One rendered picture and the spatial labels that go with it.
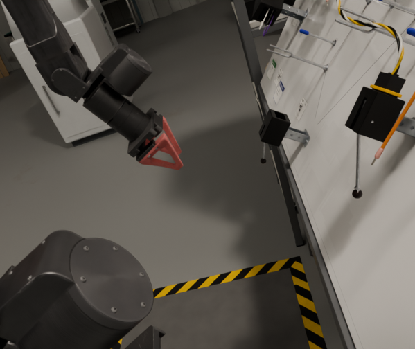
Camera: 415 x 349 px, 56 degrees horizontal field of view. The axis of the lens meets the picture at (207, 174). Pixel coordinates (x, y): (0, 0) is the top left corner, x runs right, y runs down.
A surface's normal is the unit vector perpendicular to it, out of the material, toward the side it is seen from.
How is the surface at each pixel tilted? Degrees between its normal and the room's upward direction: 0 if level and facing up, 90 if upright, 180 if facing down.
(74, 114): 90
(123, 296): 61
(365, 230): 53
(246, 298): 0
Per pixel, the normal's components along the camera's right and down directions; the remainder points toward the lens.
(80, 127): 0.11, 0.50
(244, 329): -0.30, -0.80
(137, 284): 0.68, -0.67
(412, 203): -0.94, -0.27
